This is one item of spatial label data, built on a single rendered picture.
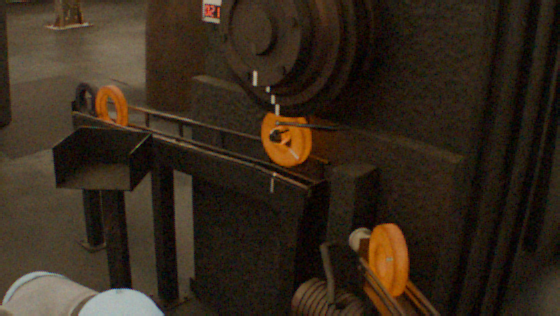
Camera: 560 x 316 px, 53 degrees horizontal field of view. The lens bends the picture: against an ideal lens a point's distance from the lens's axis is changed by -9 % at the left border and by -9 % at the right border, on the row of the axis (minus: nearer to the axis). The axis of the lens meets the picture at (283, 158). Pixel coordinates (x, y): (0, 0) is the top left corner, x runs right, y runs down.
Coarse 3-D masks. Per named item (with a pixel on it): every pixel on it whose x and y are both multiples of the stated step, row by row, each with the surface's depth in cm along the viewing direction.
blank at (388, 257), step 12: (384, 228) 124; (396, 228) 124; (372, 240) 131; (384, 240) 124; (396, 240) 121; (372, 252) 131; (384, 252) 130; (396, 252) 119; (372, 264) 131; (384, 264) 130; (396, 264) 119; (384, 276) 124; (396, 276) 119; (396, 288) 121
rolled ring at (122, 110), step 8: (104, 88) 222; (112, 88) 220; (104, 96) 225; (112, 96) 219; (120, 96) 218; (96, 104) 229; (104, 104) 228; (120, 104) 217; (104, 112) 229; (120, 112) 218; (120, 120) 219
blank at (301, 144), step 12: (264, 120) 166; (288, 120) 160; (300, 120) 159; (264, 132) 167; (300, 132) 158; (264, 144) 168; (276, 144) 165; (300, 144) 159; (276, 156) 166; (288, 156) 163; (300, 156) 160
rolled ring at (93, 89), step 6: (84, 84) 233; (90, 84) 232; (78, 90) 238; (84, 90) 237; (90, 90) 231; (96, 90) 231; (78, 96) 239; (84, 96) 241; (96, 96) 230; (78, 102) 240; (84, 102) 242; (78, 108) 241; (84, 108) 242; (96, 108) 231; (96, 114) 232
